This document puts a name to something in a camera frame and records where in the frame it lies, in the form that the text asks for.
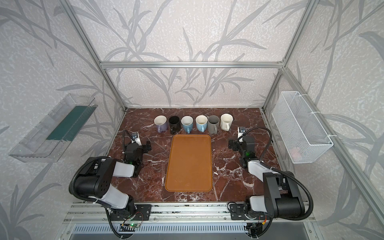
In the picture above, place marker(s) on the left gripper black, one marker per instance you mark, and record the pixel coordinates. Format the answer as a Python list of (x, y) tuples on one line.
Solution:
[(142, 147)]

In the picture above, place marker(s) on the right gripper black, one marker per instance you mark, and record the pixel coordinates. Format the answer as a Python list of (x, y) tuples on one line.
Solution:
[(235, 144)]

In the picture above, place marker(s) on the white faceted mug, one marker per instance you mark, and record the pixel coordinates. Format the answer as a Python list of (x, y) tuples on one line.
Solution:
[(226, 122)]

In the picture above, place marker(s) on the grey mug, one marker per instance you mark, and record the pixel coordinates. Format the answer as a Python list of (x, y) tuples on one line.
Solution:
[(213, 124)]

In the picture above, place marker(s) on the lavender purple mug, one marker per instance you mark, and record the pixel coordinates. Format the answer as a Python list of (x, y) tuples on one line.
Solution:
[(161, 123)]

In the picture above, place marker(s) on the large light blue mug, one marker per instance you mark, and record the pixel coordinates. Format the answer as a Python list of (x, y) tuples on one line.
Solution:
[(201, 123)]

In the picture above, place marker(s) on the black mug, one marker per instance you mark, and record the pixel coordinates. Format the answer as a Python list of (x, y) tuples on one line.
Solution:
[(175, 124)]

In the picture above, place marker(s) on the small blue mug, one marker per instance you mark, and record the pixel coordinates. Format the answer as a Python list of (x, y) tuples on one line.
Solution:
[(187, 124)]

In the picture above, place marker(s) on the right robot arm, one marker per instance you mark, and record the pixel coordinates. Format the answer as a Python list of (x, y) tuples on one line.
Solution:
[(284, 196)]

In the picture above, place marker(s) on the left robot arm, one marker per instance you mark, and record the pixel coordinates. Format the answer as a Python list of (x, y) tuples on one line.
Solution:
[(92, 182)]

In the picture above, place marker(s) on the orange brown tray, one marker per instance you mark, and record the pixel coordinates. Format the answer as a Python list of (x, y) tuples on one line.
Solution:
[(190, 167)]

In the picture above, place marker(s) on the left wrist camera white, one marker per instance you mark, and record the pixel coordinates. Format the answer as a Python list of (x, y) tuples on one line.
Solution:
[(135, 138)]

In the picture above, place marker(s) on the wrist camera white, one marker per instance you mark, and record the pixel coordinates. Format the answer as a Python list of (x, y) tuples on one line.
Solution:
[(241, 132), (135, 138)]

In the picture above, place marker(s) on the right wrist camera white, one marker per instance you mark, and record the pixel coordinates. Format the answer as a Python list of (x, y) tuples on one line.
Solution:
[(241, 132)]

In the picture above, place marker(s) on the white wire mesh basket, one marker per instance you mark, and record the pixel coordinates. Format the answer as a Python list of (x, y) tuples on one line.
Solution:
[(303, 135)]

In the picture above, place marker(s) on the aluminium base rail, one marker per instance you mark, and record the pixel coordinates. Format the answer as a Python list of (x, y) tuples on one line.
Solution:
[(183, 212)]

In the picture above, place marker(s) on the clear plastic wall bin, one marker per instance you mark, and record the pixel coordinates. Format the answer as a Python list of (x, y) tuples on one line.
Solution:
[(47, 142)]

